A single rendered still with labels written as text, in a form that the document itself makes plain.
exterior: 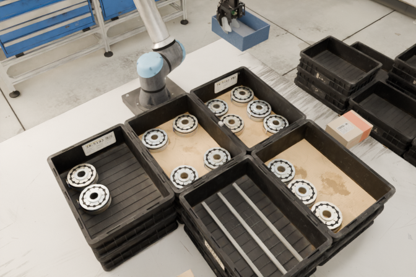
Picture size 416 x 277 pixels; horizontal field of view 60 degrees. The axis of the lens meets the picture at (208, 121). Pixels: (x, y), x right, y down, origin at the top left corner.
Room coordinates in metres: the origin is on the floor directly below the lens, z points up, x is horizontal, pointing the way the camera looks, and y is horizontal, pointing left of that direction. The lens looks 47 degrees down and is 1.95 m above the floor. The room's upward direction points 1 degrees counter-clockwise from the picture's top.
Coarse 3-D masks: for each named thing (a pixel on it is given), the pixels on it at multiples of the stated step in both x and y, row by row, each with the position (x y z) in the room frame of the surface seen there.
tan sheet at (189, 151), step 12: (168, 132) 0.98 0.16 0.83; (204, 132) 0.98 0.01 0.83; (168, 144) 0.92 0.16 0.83; (180, 144) 0.92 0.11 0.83; (192, 144) 0.92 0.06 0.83; (204, 144) 0.92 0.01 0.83; (216, 144) 0.92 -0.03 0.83; (156, 156) 0.86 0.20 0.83; (168, 156) 0.86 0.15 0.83; (180, 156) 0.86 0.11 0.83; (192, 156) 0.86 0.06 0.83; (168, 168) 0.80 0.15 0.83; (204, 168) 0.80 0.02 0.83
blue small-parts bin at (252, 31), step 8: (248, 16) 1.40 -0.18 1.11; (256, 16) 1.36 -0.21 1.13; (216, 24) 1.34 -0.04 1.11; (240, 24) 1.41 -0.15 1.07; (248, 24) 1.39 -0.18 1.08; (256, 24) 1.36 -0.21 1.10; (264, 24) 1.32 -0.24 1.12; (216, 32) 1.34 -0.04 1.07; (224, 32) 1.30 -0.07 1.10; (232, 32) 1.26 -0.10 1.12; (240, 32) 1.34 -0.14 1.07; (248, 32) 1.34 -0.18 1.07; (256, 32) 1.25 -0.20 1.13; (264, 32) 1.28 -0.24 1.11; (232, 40) 1.26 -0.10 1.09; (240, 40) 1.22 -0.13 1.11; (248, 40) 1.23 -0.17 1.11; (256, 40) 1.25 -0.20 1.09; (264, 40) 1.28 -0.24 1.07; (240, 48) 1.22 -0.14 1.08; (248, 48) 1.23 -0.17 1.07
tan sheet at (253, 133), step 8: (224, 96) 1.19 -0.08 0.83; (232, 104) 1.14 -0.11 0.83; (232, 112) 1.10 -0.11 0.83; (240, 112) 1.10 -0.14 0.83; (272, 112) 1.09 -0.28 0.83; (248, 120) 1.05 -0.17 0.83; (248, 128) 1.00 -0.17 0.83; (256, 128) 1.00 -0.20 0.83; (240, 136) 0.96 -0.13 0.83; (248, 136) 0.96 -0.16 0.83; (256, 136) 0.96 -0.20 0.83; (264, 136) 0.96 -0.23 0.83; (248, 144) 0.92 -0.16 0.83
